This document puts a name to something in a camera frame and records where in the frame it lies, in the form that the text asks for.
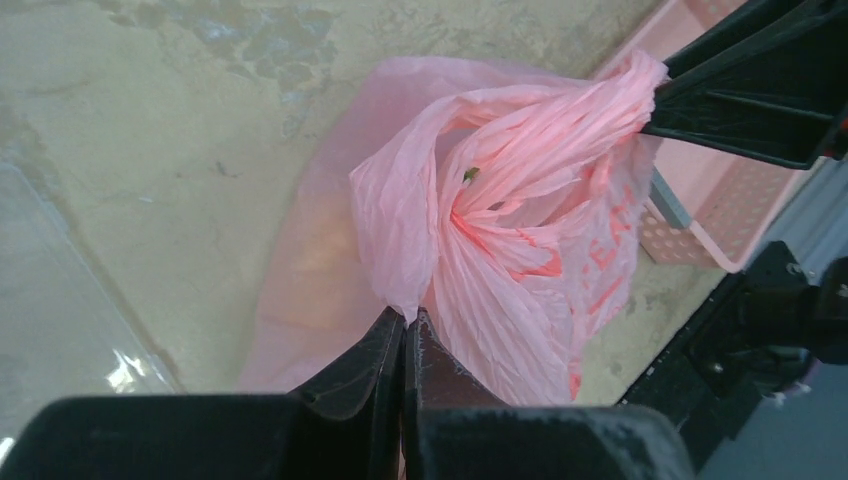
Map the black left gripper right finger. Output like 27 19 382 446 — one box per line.
405 309 695 479

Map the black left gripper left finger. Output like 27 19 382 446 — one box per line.
1 309 405 479

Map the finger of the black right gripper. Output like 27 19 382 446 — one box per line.
643 44 847 170
664 0 847 79

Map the pink plastic bag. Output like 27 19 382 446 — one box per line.
239 51 667 406

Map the pink perforated plastic basket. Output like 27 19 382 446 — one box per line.
594 1 810 272

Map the clear plastic screw organizer box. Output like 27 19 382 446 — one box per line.
1 164 179 456

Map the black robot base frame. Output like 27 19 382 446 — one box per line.
619 241 847 470

